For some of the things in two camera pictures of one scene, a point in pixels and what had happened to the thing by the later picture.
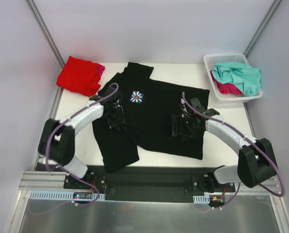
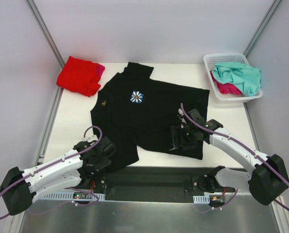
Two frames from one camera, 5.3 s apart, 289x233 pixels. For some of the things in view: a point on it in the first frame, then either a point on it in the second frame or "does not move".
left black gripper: [115, 120] → [105, 155]
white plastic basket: [210, 60] does not move
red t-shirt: [79, 75] does not move
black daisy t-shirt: [150, 106] does not move
